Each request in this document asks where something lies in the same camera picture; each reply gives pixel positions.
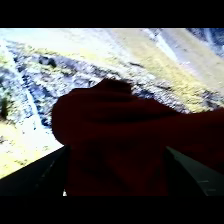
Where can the red T-shirt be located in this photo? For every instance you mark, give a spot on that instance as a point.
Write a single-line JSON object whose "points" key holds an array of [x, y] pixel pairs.
{"points": [[116, 133]]}

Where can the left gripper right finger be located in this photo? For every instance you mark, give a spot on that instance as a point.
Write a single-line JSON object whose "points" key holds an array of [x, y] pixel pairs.
{"points": [[195, 180]]}

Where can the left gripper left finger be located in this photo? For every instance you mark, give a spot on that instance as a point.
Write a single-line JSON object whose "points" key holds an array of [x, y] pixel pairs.
{"points": [[36, 180]]}

